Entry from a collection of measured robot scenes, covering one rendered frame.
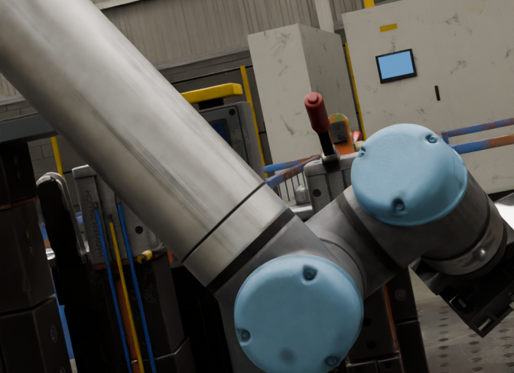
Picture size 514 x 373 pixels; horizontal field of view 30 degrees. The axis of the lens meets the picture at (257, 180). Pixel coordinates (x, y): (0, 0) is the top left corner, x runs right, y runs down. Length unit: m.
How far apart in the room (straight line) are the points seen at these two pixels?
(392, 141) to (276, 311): 0.19
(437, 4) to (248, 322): 8.49
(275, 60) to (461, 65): 1.72
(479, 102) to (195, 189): 8.44
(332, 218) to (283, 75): 8.38
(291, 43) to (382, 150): 8.38
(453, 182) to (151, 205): 0.22
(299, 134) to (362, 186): 8.38
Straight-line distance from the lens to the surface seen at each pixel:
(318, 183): 1.08
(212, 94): 0.93
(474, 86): 9.00
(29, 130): 0.94
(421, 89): 8.99
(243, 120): 0.93
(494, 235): 0.79
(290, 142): 9.09
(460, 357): 1.55
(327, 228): 0.71
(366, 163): 0.70
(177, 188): 0.59
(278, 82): 9.10
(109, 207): 1.12
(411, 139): 0.69
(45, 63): 0.61
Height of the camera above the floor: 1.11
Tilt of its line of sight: 3 degrees down
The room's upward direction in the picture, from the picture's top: 12 degrees counter-clockwise
